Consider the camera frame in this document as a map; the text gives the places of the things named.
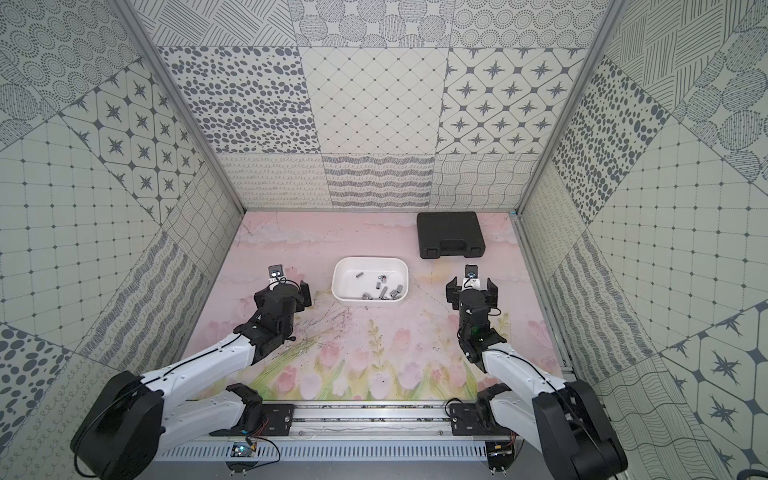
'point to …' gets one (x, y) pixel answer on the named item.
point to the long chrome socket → (384, 290)
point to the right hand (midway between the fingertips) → (473, 282)
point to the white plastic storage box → (370, 280)
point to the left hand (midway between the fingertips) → (285, 282)
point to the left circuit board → (241, 449)
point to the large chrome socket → (367, 296)
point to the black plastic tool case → (450, 233)
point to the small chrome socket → (399, 287)
